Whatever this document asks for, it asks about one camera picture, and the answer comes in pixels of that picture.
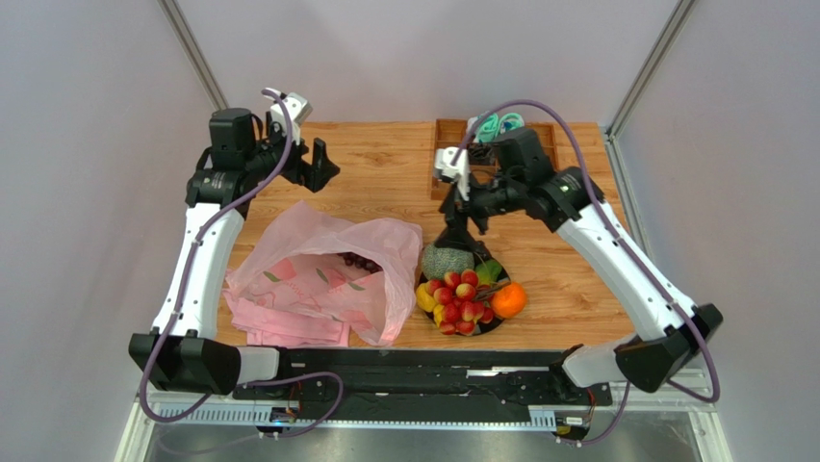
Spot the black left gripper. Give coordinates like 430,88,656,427
243,114,339,193

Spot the fake green netted melon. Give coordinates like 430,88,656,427
422,244,474,279

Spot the fake green orange mango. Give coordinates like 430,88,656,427
474,259,503,285

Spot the fake yellow lemon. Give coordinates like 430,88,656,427
416,283,438,313

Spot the fake yellow bell pepper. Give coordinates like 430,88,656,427
433,304,446,327

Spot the fake dark grapes bunch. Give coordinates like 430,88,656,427
338,252,383,273

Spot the pink plastic bag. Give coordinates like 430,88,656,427
224,201,423,347

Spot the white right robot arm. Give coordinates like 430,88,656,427
433,128,723,393

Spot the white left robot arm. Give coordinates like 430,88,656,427
128,102,340,395

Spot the black patterned rolled sock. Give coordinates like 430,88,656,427
467,143,497,167

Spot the teal white rolled sock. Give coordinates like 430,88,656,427
467,113,500,143

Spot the wooden compartment tray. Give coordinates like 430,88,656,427
428,118,558,200

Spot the black rimmed plate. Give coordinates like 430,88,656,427
416,252,514,336

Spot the pink folded cloth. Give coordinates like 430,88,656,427
222,290,350,347

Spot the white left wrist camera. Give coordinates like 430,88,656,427
262,88,313,145

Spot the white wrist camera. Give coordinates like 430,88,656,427
433,146,471,201
262,88,313,145

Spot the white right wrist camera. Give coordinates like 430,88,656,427
433,146,471,201

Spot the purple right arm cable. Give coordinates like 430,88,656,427
451,99,722,447

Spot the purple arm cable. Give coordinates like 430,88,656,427
451,99,722,447
138,88,346,440

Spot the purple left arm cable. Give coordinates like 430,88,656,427
138,88,346,440

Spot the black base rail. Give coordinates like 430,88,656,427
233,348,613,424

